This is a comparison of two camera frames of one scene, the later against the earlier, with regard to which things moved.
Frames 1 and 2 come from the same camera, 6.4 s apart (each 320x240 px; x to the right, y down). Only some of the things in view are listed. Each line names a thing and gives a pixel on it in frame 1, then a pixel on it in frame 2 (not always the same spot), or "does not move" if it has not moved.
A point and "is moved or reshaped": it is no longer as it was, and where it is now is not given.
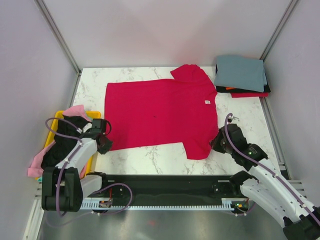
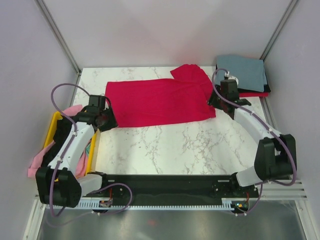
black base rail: [172, 190] does not move
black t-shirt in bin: [62, 147] does not move
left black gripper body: [107, 145] to [109, 121]
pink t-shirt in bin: [35, 169] does not move
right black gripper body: [219, 145] to [215, 101]
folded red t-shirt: [248, 94] does not move
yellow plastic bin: [54, 123] does not move
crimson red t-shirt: [178, 111] is moved or reshaped
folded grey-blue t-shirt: [235, 71] does not move
